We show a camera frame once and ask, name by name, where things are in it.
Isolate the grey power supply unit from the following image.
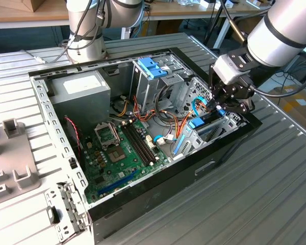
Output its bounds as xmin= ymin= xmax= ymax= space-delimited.
xmin=49 ymin=70 xmax=112 ymax=133

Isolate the blue expansion slot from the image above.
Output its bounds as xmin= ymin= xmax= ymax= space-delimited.
xmin=96 ymin=170 xmax=138 ymax=199

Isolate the black open PC case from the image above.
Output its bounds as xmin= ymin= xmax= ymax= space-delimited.
xmin=28 ymin=46 xmax=263 ymax=244

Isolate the cream board connector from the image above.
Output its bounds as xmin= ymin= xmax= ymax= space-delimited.
xmin=145 ymin=134 xmax=157 ymax=151

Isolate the wooden desk white frame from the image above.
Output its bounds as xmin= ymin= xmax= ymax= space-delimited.
xmin=0 ymin=0 xmax=70 ymax=30
xmin=142 ymin=0 xmax=273 ymax=50

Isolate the blue wire white plug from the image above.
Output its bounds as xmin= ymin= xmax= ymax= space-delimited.
xmin=152 ymin=134 xmax=175 ymax=146

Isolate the CPU socket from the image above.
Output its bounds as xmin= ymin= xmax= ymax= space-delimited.
xmin=106 ymin=144 xmax=126 ymax=164

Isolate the cable with pale plug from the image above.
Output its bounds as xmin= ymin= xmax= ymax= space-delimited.
xmin=20 ymin=38 xmax=69 ymax=64

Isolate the black camera bracket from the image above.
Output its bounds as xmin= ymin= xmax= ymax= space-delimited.
xmin=229 ymin=47 xmax=258 ymax=72

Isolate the yellow orange board power wire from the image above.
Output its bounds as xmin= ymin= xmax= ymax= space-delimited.
xmin=116 ymin=94 xmax=131 ymax=117

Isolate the red fan wire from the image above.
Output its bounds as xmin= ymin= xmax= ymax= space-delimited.
xmin=64 ymin=115 xmax=83 ymax=160

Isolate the metal optical drive cage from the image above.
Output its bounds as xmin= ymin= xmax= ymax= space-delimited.
xmin=129 ymin=54 xmax=193 ymax=116

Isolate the brown cardboard box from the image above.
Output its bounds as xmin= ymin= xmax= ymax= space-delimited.
xmin=0 ymin=0 xmax=45 ymax=13

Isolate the metal socket cover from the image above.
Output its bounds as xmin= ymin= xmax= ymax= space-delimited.
xmin=93 ymin=121 xmax=118 ymax=151

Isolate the cable with brass plug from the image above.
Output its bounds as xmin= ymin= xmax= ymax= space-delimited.
xmin=220 ymin=0 xmax=246 ymax=43

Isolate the thick black wrist cable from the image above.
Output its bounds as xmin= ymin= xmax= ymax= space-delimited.
xmin=252 ymin=52 xmax=306 ymax=98

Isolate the blue plastic drive latch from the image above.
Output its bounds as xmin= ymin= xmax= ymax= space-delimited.
xmin=137 ymin=57 xmax=173 ymax=80

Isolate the green motherboard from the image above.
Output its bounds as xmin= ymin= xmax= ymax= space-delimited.
xmin=82 ymin=118 xmax=169 ymax=205

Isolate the black case fan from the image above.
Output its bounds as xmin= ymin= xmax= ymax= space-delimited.
xmin=63 ymin=115 xmax=83 ymax=166

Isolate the orange black wire bundle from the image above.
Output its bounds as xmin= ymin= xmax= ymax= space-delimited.
xmin=132 ymin=95 xmax=194 ymax=128

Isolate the hard disk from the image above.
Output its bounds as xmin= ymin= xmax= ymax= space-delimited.
xmin=173 ymin=108 xmax=226 ymax=156

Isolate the grey parts rack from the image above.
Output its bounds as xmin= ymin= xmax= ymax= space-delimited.
xmin=0 ymin=118 xmax=41 ymax=207

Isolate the metal disk bay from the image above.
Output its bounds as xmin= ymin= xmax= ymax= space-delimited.
xmin=172 ymin=76 xmax=247 ymax=161

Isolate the labelled cardboard box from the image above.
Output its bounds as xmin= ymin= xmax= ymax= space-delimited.
xmin=266 ymin=85 xmax=306 ymax=133

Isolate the blue disk data wire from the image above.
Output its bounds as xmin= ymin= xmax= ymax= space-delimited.
xmin=192 ymin=97 xmax=208 ymax=118

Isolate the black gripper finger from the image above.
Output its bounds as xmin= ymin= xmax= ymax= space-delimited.
xmin=208 ymin=65 xmax=218 ymax=110
xmin=217 ymin=101 xmax=247 ymax=114

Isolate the black RAM slot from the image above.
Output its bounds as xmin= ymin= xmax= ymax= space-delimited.
xmin=132 ymin=120 xmax=162 ymax=160
xmin=125 ymin=121 xmax=156 ymax=164
xmin=128 ymin=120 xmax=159 ymax=162
xmin=121 ymin=121 xmax=154 ymax=166

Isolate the red yellow disk power wire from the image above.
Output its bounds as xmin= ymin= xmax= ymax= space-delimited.
xmin=193 ymin=99 xmax=218 ymax=113

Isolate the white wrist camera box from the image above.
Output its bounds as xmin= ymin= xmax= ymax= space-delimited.
xmin=215 ymin=55 xmax=248 ymax=86

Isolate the black tripod stand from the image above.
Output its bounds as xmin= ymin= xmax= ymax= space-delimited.
xmin=203 ymin=0 xmax=226 ymax=51

